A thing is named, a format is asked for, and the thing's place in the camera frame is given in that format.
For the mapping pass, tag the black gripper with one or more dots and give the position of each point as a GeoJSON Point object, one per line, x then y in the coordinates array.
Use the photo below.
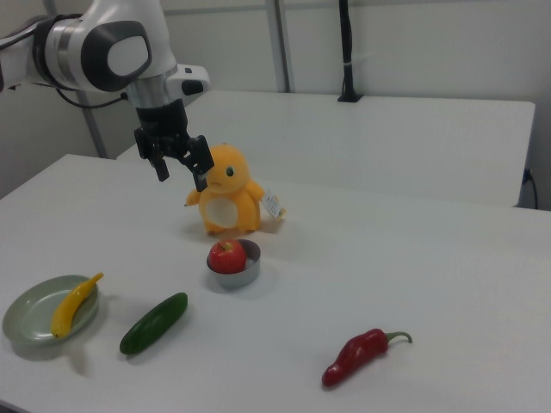
{"type": "Point", "coordinates": [165, 129]}

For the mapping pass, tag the green cucumber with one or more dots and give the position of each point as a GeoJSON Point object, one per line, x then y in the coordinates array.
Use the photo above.
{"type": "Point", "coordinates": [154, 323]}

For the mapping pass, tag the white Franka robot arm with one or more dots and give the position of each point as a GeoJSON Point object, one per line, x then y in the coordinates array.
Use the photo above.
{"type": "Point", "coordinates": [99, 47]}

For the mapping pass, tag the small metal bowl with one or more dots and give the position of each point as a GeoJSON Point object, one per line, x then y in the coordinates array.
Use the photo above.
{"type": "Point", "coordinates": [241, 275]}

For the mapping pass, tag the orange plush toy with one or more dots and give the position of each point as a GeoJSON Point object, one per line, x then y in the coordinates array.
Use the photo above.
{"type": "Point", "coordinates": [230, 191]}

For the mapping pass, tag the white paper tag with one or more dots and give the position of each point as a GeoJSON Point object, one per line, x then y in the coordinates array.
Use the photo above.
{"type": "Point", "coordinates": [274, 205]}

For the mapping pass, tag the red apple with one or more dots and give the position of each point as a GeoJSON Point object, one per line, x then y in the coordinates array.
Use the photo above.
{"type": "Point", "coordinates": [227, 257]}

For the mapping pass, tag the yellow banana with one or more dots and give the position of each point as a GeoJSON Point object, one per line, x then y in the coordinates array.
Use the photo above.
{"type": "Point", "coordinates": [73, 305]}

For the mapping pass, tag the white rear table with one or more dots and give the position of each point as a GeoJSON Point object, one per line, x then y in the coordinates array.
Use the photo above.
{"type": "Point", "coordinates": [366, 142]}

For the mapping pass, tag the pale green plate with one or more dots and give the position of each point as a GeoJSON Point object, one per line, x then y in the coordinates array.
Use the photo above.
{"type": "Point", "coordinates": [30, 318]}

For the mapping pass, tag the red chili pepper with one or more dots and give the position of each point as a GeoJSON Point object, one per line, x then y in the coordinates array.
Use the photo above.
{"type": "Point", "coordinates": [355, 356]}

